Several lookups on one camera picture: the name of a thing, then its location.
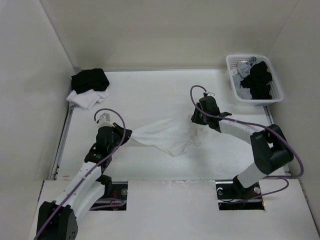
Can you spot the white tank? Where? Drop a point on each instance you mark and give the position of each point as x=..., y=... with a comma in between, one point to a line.
x=88, y=99
x=173, y=136

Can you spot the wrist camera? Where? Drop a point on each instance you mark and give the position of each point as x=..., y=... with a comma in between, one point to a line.
x=104, y=121
x=208, y=94

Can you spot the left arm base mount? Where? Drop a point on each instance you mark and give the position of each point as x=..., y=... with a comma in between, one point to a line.
x=114, y=198

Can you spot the right metal table rail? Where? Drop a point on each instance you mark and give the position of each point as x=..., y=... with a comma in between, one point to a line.
x=284, y=170

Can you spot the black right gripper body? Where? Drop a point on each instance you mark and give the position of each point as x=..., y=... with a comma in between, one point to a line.
x=198, y=117

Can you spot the left metal table rail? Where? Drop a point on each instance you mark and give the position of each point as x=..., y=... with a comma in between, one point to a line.
x=61, y=145

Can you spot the folded white tank top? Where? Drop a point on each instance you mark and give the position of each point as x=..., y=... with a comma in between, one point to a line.
x=88, y=99

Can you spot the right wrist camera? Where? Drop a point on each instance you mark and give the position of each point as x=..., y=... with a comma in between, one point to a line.
x=208, y=94

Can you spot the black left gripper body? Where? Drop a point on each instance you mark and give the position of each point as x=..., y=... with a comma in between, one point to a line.
x=116, y=142

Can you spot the grey tank top in basket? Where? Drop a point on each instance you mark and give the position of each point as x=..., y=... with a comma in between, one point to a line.
x=239, y=72

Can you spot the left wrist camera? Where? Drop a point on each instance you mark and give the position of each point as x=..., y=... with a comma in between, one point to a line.
x=104, y=121

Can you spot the metal table rail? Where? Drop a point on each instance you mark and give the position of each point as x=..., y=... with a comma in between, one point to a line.
x=284, y=170
x=61, y=145

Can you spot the black tank top in basket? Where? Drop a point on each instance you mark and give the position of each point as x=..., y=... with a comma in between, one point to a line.
x=258, y=82

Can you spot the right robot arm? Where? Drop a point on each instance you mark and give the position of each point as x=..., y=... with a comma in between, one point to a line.
x=268, y=145

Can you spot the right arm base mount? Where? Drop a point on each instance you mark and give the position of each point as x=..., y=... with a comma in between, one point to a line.
x=231, y=200

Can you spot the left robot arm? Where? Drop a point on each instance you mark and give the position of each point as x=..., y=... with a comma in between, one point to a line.
x=59, y=219

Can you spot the folded black tank top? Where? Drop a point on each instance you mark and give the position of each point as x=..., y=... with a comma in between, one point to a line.
x=89, y=79

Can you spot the white plastic basket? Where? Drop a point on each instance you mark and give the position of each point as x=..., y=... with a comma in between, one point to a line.
x=276, y=90

